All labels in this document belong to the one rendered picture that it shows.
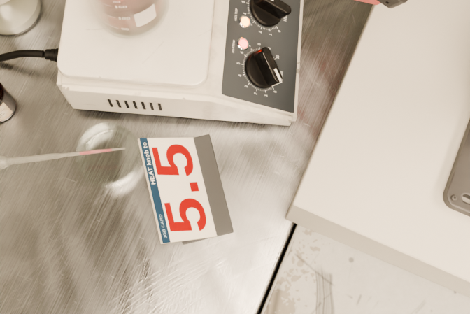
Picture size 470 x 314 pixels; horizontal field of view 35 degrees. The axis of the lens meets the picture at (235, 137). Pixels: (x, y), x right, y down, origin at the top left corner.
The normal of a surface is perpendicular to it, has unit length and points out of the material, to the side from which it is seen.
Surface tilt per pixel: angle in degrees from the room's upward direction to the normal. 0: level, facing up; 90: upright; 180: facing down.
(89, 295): 0
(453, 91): 4
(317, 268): 0
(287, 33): 30
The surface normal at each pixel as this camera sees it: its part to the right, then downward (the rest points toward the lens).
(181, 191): 0.64, -0.34
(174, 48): 0.02, -0.25
